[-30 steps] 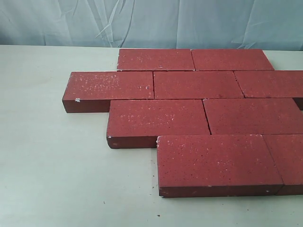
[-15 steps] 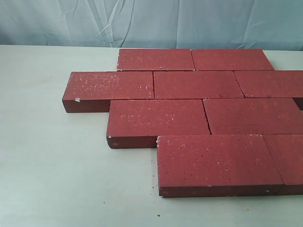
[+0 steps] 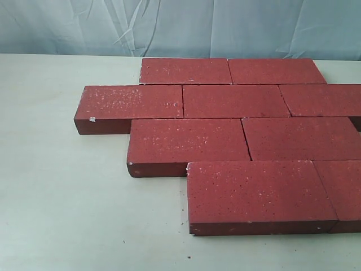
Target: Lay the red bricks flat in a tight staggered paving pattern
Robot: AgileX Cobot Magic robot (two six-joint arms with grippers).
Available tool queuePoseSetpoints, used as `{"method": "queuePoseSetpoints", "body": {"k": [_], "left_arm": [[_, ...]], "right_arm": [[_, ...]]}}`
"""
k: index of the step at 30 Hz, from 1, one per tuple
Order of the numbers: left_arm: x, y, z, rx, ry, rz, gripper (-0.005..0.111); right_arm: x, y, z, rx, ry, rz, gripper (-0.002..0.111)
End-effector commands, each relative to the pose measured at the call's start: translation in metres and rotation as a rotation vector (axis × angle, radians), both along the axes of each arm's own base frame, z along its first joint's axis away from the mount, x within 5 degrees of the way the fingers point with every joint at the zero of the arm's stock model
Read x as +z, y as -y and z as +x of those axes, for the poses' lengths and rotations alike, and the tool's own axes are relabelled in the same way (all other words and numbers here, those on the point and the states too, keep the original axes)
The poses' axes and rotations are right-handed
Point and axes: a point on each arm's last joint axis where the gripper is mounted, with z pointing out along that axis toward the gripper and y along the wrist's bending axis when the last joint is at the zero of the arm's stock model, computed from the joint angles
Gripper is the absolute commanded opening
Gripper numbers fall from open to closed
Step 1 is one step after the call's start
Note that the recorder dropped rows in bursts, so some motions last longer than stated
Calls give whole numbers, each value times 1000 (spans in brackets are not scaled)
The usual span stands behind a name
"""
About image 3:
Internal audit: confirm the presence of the large front red brick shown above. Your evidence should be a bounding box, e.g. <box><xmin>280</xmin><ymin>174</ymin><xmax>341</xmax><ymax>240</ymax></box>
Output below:
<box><xmin>127</xmin><ymin>119</ymin><xmax>250</xmax><ymax>178</ymax></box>

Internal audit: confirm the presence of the red brick moved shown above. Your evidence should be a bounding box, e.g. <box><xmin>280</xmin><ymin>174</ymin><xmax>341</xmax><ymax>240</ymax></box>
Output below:
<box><xmin>183</xmin><ymin>85</ymin><xmax>290</xmax><ymax>119</ymax></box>

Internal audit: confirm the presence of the front left base red brick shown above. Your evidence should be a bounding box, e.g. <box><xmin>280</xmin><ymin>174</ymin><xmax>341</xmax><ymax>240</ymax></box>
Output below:
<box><xmin>187</xmin><ymin>160</ymin><xmax>338</xmax><ymax>236</ymax></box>

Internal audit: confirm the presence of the base red brick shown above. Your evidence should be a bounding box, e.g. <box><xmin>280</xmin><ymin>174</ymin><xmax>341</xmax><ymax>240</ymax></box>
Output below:
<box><xmin>314</xmin><ymin>160</ymin><xmax>360</xmax><ymax>233</ymax></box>
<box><xmin>187</xmin><ymin>160</ymin><xmax>338</xmax><ymax>236</ymax></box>

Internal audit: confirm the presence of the middle row right red brick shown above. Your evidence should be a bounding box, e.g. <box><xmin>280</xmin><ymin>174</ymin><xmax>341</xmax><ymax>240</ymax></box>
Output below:
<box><xmin>242</xmin><ymin>117</ymin><xmax>360</xmax><ymax>161</ymax></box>

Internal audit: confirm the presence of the front right base red brick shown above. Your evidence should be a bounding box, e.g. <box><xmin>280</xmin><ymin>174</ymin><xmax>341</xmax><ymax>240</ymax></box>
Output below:
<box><xmin>314</xmin><ymin>160</ymin><xmax>360</xmax><ymax>233</ymax></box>

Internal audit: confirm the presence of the white backdrop cloth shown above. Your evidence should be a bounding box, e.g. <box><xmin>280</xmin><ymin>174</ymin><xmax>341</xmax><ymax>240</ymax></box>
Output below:
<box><xmin>1</xmin><ymin>1</ymin><xmax>360</xmax><ymax>60</ymax></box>

